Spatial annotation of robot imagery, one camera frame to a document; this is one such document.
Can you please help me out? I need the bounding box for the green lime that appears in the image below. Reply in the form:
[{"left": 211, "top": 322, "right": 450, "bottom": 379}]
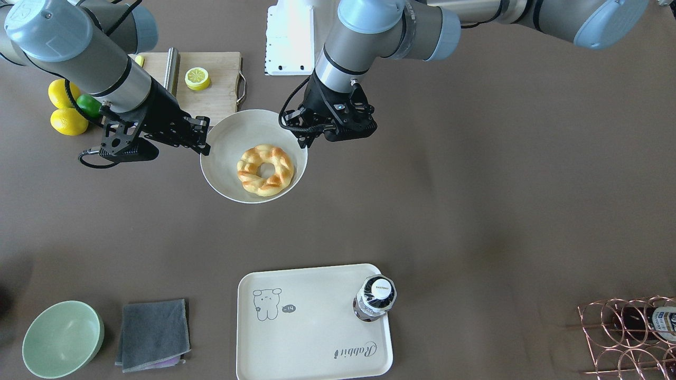
[{"left": 76, "top": 93, "right": 101, "bottom": 119}]

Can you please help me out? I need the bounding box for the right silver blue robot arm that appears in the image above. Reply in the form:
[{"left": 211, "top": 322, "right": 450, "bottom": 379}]
[{"left": 2, "top": 1, "right": 210, "bottom": 163}]

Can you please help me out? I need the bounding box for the halved lemon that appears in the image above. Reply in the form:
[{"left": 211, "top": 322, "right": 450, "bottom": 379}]
[{"left": 184, "top": 67, "right": 212, "bottom": 91}]

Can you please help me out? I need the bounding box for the copper wire bottle rack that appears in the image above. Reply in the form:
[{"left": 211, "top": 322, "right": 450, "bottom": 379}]
[{"left": 577, "top": 296, "right": 675, "bottom": 379}]

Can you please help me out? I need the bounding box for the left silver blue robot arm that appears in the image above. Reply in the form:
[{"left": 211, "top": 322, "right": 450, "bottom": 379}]
[{"left": 278, "top": 1, "right": 649, "bottom": 148}]

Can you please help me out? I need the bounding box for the wooden cutting board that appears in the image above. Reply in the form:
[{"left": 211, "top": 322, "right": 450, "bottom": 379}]
[{"left": 140, "top": 51, "right": 246, "bottom": 127}]

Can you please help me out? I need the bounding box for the cream serving tray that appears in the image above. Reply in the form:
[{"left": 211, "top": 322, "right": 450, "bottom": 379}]
[{"left": 235, "top": 263, "right": 394, "bottom": 379}]

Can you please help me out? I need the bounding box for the knife on cutting board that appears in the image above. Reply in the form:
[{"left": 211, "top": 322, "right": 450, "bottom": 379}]
[{"left": 163, "top": 46, "right": 180, "bottom": 97}]

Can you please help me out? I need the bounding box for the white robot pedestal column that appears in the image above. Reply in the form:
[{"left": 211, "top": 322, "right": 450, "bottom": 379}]
[{"left": 264, "top": 1, "right": 326, "bottom": 75}]

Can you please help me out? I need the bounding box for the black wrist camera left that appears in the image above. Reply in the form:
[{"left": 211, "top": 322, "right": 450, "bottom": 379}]
[{"left": 278, "top": 105, "right": 335, "bottom": 134}]

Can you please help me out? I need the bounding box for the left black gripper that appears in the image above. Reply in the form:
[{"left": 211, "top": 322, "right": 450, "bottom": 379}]
[{"left": 297, "top": 73, "right": 378, "bottom": 149}]

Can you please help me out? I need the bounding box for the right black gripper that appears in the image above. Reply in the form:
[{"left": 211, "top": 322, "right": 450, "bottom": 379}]
[{"left": 142, "top": 82, "right": 211, "bottom": 156}]

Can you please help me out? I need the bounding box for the mint green bowl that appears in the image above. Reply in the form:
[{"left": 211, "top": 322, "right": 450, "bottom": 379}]
[{"left": 22, "top": 300, "right": 105, "bottom": 379}]

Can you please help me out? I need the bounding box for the braided donut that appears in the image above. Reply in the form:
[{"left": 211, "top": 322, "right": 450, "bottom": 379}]
[{"left": 236, "top": 144, "right": 295, "bottom": 197}]

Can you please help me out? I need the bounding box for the yellow lemon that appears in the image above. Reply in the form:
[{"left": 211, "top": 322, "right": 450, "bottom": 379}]
[
  {"left": 50, "top": 108, "right": 89, "bottom": 136},
  {"left": 48, "top": 79, "right": 81, "bottom": 110}
]

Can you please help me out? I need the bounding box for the grey folded cloth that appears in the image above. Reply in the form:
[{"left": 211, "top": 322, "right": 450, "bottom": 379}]
[{"left": 115, "top": 299, "right": 191, "bottom": 373}]

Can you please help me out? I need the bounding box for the white bowl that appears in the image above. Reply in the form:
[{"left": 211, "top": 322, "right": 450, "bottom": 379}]
[{"left": 200, "top": 110, "right": 307, "bottom": 204}]

